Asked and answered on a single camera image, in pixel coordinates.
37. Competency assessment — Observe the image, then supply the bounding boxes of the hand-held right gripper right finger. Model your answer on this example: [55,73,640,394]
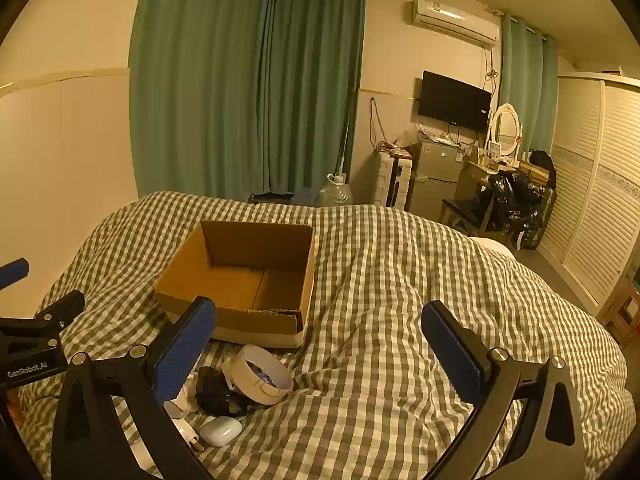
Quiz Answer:
[421,300,588,480]

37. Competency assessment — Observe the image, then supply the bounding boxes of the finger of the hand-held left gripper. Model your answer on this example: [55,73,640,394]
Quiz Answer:
[0,290,86,350]
[0,258,30,291]

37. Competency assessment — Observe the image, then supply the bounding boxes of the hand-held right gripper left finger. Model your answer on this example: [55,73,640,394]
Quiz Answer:
[50,296,218,480]

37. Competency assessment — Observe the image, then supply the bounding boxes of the black cord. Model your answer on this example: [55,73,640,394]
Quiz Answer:
[195,366,251,417]

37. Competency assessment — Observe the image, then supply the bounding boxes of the white squeeze tube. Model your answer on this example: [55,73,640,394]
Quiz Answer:
[164,372,201,418]

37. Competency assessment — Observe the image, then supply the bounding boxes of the brown cardboard box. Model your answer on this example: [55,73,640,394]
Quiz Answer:
[153,220,316,350]

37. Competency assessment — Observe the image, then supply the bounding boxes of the white tape roll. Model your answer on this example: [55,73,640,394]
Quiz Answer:
[221,344,294,406]

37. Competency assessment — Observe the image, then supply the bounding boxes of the white charger plug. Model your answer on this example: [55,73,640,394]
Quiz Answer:
[172,417,206,453]

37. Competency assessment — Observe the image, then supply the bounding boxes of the white earbuds case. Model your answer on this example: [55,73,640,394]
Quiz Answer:
[200,417,243,447]

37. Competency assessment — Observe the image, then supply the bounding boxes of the green checked blanket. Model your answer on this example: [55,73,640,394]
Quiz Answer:
[20,191,628,480]

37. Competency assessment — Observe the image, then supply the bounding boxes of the white pillow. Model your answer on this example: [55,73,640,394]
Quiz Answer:
[470,236,516,261]

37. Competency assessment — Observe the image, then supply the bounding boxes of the dark wooden chair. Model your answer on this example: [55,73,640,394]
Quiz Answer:
[440,195,493,233]

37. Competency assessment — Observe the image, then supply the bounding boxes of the wooden stool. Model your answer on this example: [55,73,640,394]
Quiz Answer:
[597,280,640,346]

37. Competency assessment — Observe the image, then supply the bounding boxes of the grey small fridge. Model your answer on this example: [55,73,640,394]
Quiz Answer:
[409,139,468,216]

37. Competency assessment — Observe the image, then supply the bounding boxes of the wooden dressing table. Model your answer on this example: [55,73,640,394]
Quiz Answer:
[457,157,548,211]

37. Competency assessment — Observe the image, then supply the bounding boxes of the white suitcase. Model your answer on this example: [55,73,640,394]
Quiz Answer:
[375,152,413,208]

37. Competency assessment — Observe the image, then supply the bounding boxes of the large clear water bottle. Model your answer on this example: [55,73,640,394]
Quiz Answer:
[319,173,353,206]

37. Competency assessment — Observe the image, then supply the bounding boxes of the black handbag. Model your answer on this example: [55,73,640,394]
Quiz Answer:
[529,150,557,186]

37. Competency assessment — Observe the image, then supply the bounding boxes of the white louvered wardrobe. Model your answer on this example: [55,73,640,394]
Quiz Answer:
[537,71,640,318]

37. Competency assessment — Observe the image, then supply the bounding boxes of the white oval vanity mirror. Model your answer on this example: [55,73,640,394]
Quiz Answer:
[487,103,523,153]

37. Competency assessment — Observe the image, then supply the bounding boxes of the thin white pole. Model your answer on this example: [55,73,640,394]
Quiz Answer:
[336,115,352,177]

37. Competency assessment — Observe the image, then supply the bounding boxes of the wide green curtain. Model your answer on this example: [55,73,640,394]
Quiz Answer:
[129,0,266,202]

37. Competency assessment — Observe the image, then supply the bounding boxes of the narrow green curtain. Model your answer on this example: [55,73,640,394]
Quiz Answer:
[500,14,558,152]

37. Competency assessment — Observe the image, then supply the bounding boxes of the white air conditioner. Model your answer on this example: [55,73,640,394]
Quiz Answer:
[411,0,501,48]

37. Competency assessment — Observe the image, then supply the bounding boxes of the hanging wall cable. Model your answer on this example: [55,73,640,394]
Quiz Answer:
[369,97,387,147]

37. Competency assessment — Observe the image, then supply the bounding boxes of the black wall television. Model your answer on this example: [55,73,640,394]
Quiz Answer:
[417,71,492,133]

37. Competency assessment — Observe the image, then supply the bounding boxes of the air conditioner cable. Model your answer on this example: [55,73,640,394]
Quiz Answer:
[482,45,501,92]

